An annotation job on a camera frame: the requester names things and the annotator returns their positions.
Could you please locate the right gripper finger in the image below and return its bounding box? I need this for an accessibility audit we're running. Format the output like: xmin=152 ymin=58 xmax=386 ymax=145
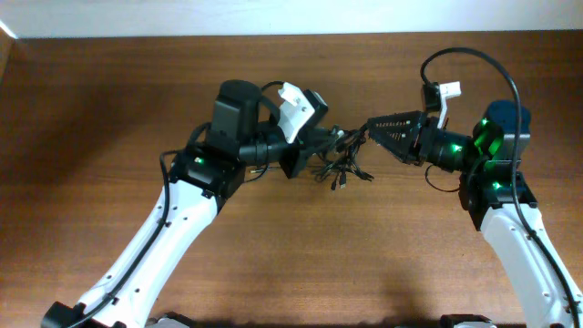
xmin=366 ymin=111 xmax=427 ymax=137
xmin=371 ymin=132 xmax=416 ymax=163

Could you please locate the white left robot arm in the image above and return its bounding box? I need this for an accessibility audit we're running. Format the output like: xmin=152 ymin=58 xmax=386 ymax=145
xmin=41 ymin=79 xmax=345 ymax=327

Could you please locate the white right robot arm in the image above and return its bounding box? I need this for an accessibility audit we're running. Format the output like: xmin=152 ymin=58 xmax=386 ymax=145
xmin=366 ymin=100 xmax=582 ymax=327

